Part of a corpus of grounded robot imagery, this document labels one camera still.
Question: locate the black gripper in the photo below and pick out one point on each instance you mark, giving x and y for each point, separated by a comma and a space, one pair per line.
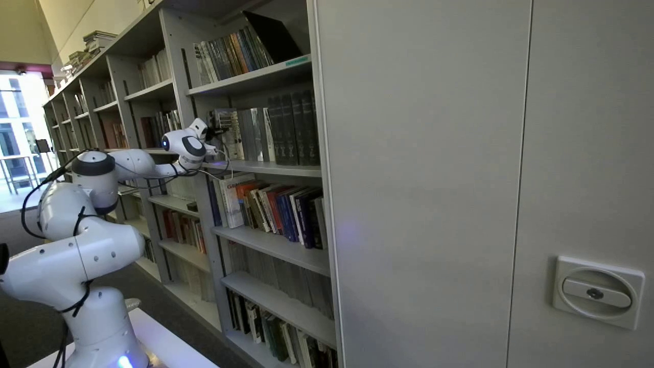
214, 131

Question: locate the thin white book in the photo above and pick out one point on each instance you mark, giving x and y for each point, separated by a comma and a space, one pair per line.
229, 132

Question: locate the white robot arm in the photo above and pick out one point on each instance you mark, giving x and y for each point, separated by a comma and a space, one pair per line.
80, 246

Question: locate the white bookshelf unit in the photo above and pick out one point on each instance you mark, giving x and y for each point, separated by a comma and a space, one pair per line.
241, 241

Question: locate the white cabinet with handle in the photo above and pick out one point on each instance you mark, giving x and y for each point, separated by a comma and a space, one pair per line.
489, 176

